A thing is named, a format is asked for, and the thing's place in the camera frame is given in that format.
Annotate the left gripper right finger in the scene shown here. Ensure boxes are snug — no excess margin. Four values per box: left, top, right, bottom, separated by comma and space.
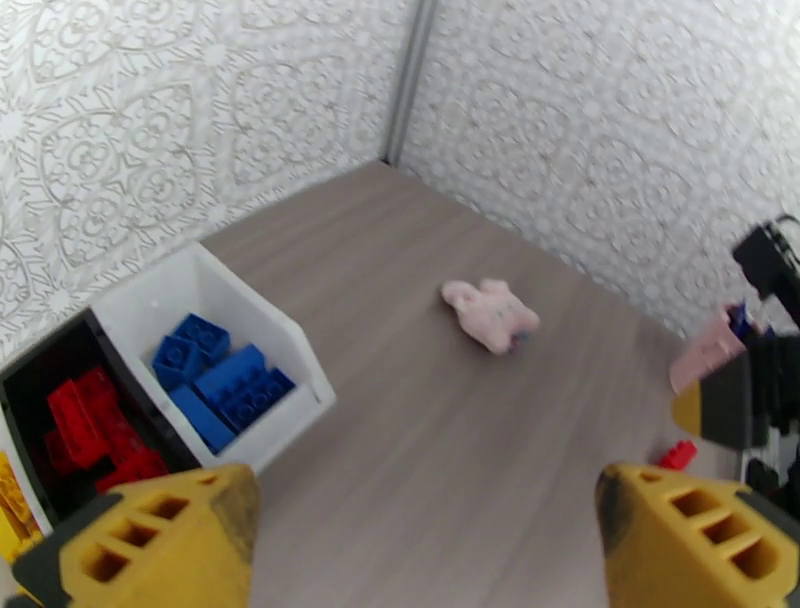
594, 462, 800, 608

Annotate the pink plush toy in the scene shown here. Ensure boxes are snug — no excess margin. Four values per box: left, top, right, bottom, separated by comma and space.
442, 279, 541, 356

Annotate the yellow lego brick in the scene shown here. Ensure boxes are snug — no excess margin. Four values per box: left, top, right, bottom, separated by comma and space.
0, 451, 34, 523
0, 523, 46, 567

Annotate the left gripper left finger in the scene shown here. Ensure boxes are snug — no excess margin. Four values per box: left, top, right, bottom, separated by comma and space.
11, 464, 262, 608

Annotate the white plastic bin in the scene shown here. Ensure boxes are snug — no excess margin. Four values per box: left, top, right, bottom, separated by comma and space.
90, 240, 339, 476
0, 427, 54, 576

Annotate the small red curved lego brick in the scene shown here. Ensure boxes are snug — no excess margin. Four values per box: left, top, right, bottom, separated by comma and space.
42, 431, 76, 476

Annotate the small blue lego brick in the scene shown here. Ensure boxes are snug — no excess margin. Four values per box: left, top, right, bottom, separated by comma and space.
173, 312, 231, 365

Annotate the aluminium corner post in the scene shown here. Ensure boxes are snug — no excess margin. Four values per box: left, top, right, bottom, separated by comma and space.
382, 0, 439, 169

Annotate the black plastic bin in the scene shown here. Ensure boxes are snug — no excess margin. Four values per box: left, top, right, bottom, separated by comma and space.
0, 306, 201, 539

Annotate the pink pen cup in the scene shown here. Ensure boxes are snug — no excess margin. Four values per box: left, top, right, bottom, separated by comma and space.
668, 306, 751, 395

